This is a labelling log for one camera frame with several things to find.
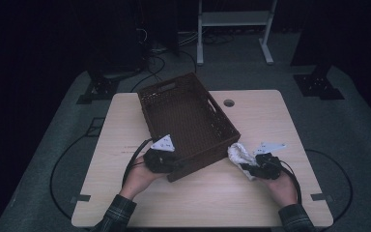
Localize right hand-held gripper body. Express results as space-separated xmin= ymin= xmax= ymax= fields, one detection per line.
xmin=253 ymin=141 xmax=287 ymax=181

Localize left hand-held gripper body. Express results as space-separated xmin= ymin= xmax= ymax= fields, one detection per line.
xmin=143 ymin=133 xmax=176 ymax=174

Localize white cloth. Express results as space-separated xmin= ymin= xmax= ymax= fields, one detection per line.
xmin=227 ymin=142 xmax=259 ymax=182

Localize brown woven basket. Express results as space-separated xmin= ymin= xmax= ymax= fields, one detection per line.
xmin=137 ymin=72 xmax=242 ymax=183

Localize black tape mark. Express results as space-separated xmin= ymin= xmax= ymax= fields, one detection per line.
xmin=70 ymin=193 xmax=92 ymax=204
xmin=310 ymin=192 xmax=333 ymax=202

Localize black stand base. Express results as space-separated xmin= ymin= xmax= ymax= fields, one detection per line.
xmin=75 ymin=69 xmax=143 ymax=105
xmin=290 ymin=0 xmax=346 ymax=101

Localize white metal stand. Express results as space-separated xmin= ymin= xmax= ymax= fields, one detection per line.
xmin=196 ymin=0 xmax=278 ymax=67

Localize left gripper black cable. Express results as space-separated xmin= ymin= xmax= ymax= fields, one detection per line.
xmin=122 ymin=138 xmax=154 ymax=188

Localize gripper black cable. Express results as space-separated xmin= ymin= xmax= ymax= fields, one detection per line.
xmin=122 ymin=138 xmax=154 ymax=188
xmin=278 ymin=159 xmax=303 ymax=206

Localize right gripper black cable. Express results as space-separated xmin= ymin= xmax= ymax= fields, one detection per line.
xmin=278 ymin=159 xmax=303 ymax=206

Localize long black floor cable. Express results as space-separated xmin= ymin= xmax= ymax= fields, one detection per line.
xmin=303 ymin=148 xmax=355 ymax=228
xmin=49 ymin=117 xmax=105 ymax=220

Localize looped black floor cable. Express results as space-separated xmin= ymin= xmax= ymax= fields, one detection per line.
xmin=129 ymin=54 xmax=167 ymax=94

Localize curved black floor cable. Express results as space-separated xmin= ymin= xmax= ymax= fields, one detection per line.
xmin=178 ymin=49 xmax=198 ymax=76

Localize white floor cables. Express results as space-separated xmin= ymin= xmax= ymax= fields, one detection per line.
xmin=177 ymin=30 xmax=201 ymax=46

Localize tangled black floor cables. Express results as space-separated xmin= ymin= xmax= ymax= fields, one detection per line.
xmin=202 ymin=32 xmax=236 ymax=46

